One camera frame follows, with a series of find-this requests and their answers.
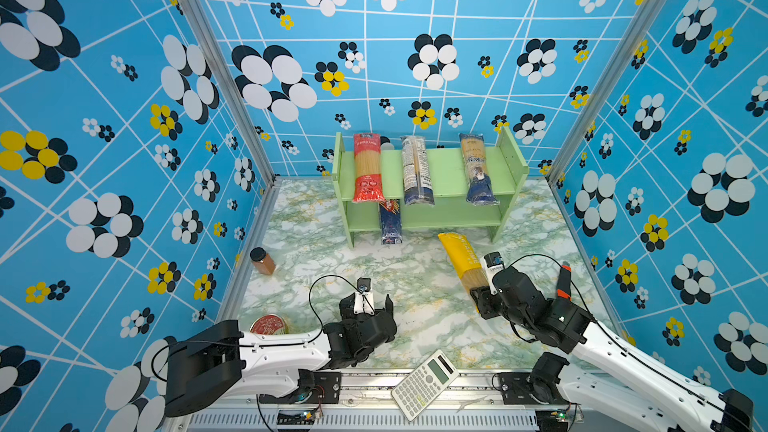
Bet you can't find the blue Barilla pasta box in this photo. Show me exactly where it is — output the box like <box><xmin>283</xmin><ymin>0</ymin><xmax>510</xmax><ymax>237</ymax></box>
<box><xmin>378</xmin><ymin>199</ymin><xmax>403</xmax><ymax>245</ymax></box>

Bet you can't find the yellow blue spaghetti bag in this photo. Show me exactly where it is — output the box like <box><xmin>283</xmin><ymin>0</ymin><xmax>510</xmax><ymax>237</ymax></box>
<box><xmin>459</xmin><ymin>133</ymin><xmax>499</xmax><ymax>206</ymax></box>

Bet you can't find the red spaghetti bag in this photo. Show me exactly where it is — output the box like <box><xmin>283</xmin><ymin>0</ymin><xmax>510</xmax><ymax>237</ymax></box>
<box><xmin>353</xmin><ymin>133</ymin><xmax>385</xmax><ymax>203</ymax></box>

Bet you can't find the clear grey spaghetti bag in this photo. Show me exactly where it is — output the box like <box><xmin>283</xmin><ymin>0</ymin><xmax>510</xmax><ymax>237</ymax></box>
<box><xmin>401</xmin><ymin>136</ymin><xmax>435</xmax><ymax>206</ymax></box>

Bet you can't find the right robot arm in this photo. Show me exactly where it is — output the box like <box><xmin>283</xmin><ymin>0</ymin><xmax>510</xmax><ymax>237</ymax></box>
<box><xmin>459</xmin><ymin>262</ymin><xmax>754</xmax><ymax>431</ymax></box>

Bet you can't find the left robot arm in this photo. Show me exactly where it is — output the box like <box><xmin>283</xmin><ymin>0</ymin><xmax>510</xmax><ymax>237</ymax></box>
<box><xmin>141</xmin><ymin>292</ymin><xmax>397</xmax><ymax>417</ymax></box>

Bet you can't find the green wooden shelf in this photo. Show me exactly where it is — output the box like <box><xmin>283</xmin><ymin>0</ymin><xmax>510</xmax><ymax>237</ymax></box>
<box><xmin>331</xmin><ymin>130</ymin><xmax>530</xmax><ymax>247</ymax></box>

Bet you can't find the red black marker pen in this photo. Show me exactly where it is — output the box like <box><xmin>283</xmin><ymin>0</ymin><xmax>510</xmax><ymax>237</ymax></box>
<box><xmin>556</xmin><ymin>261</ymin><xmax>572</xmax><ymax>300</ymax></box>

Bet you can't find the round red tin can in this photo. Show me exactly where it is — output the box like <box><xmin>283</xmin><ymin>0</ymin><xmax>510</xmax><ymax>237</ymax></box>
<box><xmin>249</xmin><ymin>314</ymin><xmax>288</xmax><ymax>335</ymax></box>

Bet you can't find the white scientific calculator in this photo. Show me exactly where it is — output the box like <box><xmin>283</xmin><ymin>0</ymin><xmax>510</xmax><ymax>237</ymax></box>
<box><xmin>391</xmin><ymin>350</ymin><xmax>459</xmax><ymax>422</ymax></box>

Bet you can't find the spice jar black lid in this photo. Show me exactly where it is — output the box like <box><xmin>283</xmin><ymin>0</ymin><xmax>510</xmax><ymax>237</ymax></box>
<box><xmin>249</xmin><ymin>247</ymin><xmax>277</xmax><ymax>276</ymax></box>

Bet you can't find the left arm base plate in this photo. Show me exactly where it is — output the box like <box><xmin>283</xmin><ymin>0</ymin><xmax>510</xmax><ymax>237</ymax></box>
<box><xmin>259</xmin><ymin>370</ymin><xmax>342</xmax><ymax>405</ymax></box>

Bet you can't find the aluminium front rail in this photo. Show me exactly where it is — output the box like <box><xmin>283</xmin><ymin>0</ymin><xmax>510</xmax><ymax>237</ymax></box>
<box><xmin>161</xmin><ymin>368</ymin><xmax>637</xmax><ymax>432</ymax></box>

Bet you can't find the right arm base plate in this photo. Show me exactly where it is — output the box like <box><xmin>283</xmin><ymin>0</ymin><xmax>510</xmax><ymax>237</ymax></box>
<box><xmin>491</xmin><ymin>372</ymin><xmax>568</xmax><ymax>407</ymax></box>

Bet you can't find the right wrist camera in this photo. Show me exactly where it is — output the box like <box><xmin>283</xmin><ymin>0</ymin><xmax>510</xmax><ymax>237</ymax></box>
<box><xmin>482</xmin><ymin>251</ymin><xmax>505</xmax><ymax>295</ymax></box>

